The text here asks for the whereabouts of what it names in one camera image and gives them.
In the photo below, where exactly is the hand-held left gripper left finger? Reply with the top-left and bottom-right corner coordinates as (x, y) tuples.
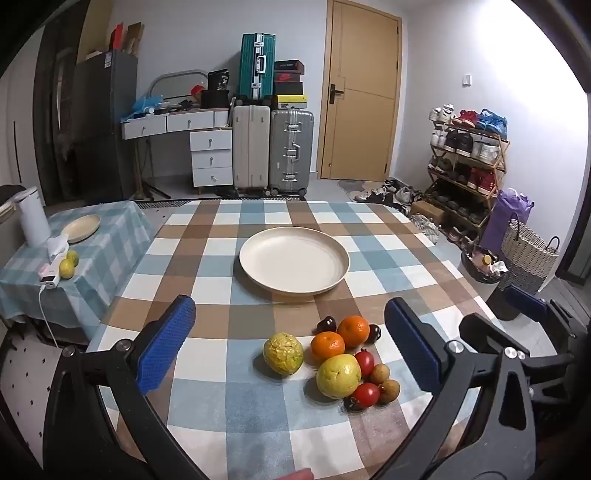
(44, 295), (218, 480)

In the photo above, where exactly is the white cylindrical container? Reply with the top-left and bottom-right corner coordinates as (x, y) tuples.
(16, 186), (51, 247)

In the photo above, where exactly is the group of assorted shoes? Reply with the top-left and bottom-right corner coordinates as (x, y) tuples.
(351, 104), (511, 245)

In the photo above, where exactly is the purple bag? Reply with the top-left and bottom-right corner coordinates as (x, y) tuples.
(480, 188), (535, 250)

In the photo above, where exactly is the black printed bag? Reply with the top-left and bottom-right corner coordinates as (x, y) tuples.
(207, 69), (232, 92)

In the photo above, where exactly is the arched mirror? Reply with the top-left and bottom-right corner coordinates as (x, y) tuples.
(148, 68), (208, 104)

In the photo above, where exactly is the brown cardboard box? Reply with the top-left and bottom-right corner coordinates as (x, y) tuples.
(126, 23), (145, 58)

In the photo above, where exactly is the white charging cable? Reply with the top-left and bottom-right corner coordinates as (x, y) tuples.
(38, 286), (61, 349)

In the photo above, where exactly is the teal suitcase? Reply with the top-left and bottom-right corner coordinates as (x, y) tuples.
(239, 32), (276, 100)

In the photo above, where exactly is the brown blue checkered tablecloth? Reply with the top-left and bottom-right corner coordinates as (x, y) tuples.
(85, 198), (504, 480)

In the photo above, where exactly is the small white device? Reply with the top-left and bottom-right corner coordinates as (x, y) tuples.
(46, 234), (70, 259)

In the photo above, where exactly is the beige suitcase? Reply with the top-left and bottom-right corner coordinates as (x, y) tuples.
(231, 104), (271, 195)

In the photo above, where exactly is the blue plastic bag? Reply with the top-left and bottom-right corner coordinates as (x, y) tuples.
(133, 95), (167, 116)

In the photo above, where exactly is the small wooden plate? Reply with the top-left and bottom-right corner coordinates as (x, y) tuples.
(61, 214), (101, 244)

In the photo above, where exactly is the white drawer cabinet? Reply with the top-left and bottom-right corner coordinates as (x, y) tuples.
(189, 128), (234, 190)

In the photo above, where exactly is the bumpy yellow guava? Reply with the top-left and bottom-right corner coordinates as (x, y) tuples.
(263, 333), (304, 376)

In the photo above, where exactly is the small cardboard box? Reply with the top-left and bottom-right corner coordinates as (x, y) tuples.
(410, 200), (446, 224)

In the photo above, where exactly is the dark grey refrigerator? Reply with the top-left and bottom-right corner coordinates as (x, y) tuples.
(69, 50), (139, 201)

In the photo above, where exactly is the orange mandarin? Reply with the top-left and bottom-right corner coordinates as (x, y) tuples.
(337, 315), (371, 348)
(310, 331), (346, 361)

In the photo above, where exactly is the woven laundry basket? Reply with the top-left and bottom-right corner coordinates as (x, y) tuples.
(501, 219), (560, 296)

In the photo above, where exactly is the red tomato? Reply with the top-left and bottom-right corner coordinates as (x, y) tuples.
(354, 349), (376, 378)
(352, 382), (380, 409)

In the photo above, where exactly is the light blue checkered cloth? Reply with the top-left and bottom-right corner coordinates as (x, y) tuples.
(0, 200), (155, 333)

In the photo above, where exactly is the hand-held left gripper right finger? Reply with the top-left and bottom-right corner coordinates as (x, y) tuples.
(369, 296), (548, 480)

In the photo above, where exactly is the tan wooden door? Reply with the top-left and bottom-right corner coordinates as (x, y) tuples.
(318, 0), (402, 181)

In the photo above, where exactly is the white desk with drawers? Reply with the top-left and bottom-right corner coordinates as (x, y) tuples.
(121, 108), (232, 141)

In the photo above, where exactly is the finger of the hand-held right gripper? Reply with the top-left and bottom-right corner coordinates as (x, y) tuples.
(503, 285), (579, 348)
(458, 313), (507, 357)

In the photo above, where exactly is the wooden shoe rack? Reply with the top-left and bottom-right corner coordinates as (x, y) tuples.
(425, 111), (511, 241)

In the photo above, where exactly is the black storage box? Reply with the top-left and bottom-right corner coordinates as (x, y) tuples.
(200, 90), (232, 110)

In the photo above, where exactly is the cream round plate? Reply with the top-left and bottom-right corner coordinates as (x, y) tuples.
(239, 227), (351, 296)

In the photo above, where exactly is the black basket with items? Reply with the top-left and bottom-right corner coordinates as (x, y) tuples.
(462, 247), (509, 284)

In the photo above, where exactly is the smooth yellow-green guava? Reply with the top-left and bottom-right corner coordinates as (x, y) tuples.
(316, 354), (362, 399)

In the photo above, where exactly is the white pink power bank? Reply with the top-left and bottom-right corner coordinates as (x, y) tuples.
(39, 258), (63, 291)

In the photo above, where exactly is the black floor stand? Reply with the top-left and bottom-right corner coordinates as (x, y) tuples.
(131, 138), (171, 201)

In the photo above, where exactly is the silver suitcase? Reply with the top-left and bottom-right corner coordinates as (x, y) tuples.
(269, 108), (315, 197)

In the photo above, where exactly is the dark wardrobe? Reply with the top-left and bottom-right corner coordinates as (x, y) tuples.
(32, 0), (93, 208)

